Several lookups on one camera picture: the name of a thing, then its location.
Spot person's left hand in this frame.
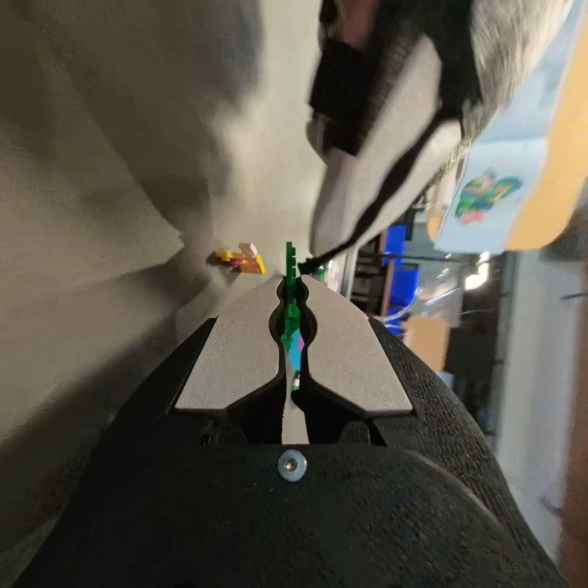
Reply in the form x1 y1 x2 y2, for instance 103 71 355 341
341 0 387 49

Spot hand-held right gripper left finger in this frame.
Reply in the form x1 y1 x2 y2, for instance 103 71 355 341
175 274 288 412

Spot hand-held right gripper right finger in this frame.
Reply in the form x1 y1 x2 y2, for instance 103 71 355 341
299 275 413 418

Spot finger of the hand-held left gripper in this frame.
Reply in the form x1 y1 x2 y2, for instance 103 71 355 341
311 37 443 258
298 120 466 276

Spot yellow lego flower piece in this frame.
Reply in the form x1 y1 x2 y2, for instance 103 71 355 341
212 242 267 276

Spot blue storage bins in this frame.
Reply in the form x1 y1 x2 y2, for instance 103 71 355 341
383 224 420 309

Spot cardboard box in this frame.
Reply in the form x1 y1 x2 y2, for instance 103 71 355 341
403 315 451 372

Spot lego instruction booklet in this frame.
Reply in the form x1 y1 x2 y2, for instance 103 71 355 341
433 132 553 254

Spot green lego stem piece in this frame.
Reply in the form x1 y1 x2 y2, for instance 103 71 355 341
279 241 306 354

